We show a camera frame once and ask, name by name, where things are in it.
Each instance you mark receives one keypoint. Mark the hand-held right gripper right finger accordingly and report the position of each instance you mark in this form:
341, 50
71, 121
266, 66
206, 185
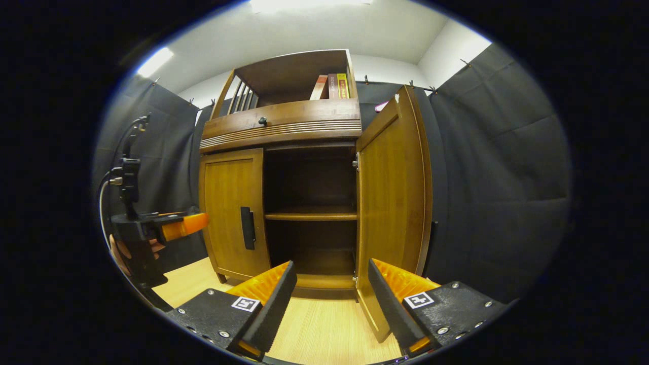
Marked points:
393, 304

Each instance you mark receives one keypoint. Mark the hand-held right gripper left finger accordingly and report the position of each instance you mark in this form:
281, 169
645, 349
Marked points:
271, 312

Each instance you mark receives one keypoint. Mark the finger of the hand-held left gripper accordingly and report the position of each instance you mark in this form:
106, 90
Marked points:
185, 226
162, 215

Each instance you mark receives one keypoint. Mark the wooden shoe cabinet door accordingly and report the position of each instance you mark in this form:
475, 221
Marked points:
390, 203
225, 203

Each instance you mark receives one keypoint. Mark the wooden double-door shoe cabinet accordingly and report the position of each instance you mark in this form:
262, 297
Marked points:
284, 76

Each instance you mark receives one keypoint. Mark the wooden cabinet drawer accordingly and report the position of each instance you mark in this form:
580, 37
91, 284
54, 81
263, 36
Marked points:
294, 124

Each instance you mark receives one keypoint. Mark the wooden inner shelf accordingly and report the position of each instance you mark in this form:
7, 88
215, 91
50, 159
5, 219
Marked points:
309, 215

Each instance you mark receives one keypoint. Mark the small ceiling light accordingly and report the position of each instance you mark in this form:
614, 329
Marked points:
154, 62

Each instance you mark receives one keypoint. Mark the black backdrop cloth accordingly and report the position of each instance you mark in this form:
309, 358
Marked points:
497, 177

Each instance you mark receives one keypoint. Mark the tan and red book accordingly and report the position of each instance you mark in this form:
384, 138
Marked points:
319, 87

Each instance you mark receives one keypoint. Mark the dark brown book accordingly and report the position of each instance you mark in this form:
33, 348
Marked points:
333, 86

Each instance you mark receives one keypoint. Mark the large ceiling light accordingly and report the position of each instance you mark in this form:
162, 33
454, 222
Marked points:
309, 5

